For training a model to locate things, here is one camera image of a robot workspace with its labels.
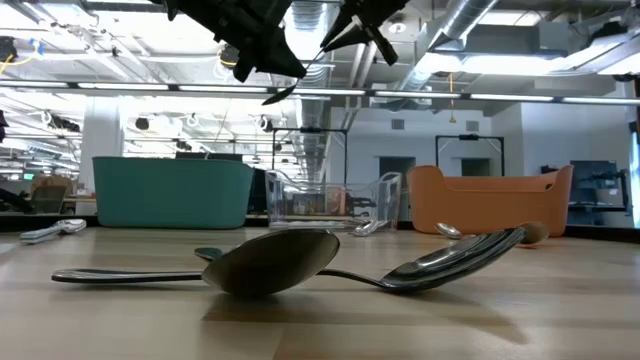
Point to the clear plastic bin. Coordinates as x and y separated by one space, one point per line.
387 200

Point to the round ceiling lamp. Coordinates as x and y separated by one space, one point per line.
397 27

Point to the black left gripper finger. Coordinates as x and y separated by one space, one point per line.
282 55
245 67

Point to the white column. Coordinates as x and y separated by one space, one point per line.
100 145

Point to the blue lit screen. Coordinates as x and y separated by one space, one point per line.
636 180

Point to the black computer monitor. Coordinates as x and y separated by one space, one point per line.
592 175

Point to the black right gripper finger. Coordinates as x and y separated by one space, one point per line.
345 32
385 45

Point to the long ceiling light strip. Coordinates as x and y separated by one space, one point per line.
350 91

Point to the orange plastic bin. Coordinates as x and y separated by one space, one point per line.
490 210

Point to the brown office chair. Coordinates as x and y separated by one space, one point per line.
50 197

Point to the silver ventilation duct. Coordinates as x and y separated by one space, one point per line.
307 55
457 20

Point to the grey wall vent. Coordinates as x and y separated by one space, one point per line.
397 124
472 125

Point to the teal green plastic bin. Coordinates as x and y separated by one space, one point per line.
170 195

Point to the black metal spoon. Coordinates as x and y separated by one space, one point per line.
450 262
270 265
274 97

